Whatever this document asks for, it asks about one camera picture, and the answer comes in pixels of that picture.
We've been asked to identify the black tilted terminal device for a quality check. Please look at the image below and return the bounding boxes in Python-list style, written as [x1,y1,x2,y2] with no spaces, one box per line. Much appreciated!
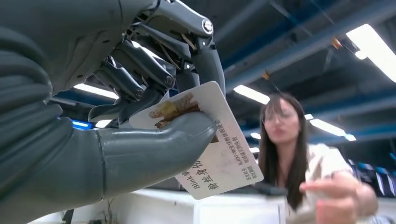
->
[62,210,75,224]

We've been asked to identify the blue lit sign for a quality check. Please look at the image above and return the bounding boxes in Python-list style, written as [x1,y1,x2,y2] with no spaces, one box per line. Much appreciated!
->
[71,119,93,130]

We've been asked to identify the white ID card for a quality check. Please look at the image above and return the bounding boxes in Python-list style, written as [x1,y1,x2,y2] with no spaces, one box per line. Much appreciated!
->
[129,81,264,201]

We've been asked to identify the clear eyeglasses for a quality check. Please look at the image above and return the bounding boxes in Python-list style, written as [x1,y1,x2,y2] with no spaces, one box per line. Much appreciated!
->
[262,112,295,125]

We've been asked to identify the white reception counter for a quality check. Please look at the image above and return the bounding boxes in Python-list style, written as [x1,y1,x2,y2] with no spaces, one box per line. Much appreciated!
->
[31,189,289,224]

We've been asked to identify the ribbed grey left arm sleeve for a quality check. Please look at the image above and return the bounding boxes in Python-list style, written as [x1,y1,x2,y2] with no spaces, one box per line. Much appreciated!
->
[0,27,75,200]

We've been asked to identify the person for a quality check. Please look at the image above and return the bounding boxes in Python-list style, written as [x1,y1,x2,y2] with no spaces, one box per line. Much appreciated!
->
[258,92,380,224]

